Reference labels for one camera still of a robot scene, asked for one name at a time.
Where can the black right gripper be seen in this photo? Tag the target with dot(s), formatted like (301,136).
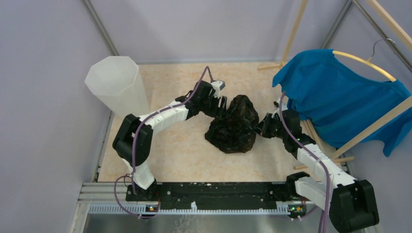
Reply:
(263,130)

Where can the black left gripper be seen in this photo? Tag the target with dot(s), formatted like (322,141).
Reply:
(217,112)

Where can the black plastic trash bag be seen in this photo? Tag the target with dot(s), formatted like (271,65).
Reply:
(235,133)

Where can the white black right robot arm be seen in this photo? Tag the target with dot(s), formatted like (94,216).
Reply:
(350,204)

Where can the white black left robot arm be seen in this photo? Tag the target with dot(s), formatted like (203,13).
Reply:
(134,138)

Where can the white translucent trash bin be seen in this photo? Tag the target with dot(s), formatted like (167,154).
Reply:
(116,81)

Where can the blue t-shirt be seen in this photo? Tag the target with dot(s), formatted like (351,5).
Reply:
(339,102)

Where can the wooden clothes hanger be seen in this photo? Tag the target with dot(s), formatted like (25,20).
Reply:
(368,61)

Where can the wooden clothes rack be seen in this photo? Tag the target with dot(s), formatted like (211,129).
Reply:
(391,128)

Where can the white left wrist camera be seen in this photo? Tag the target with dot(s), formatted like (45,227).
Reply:
(218,86)

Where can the white slotted cable duct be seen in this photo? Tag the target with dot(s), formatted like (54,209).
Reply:
(143,209)

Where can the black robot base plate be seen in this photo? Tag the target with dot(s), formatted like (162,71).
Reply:
(220,196)

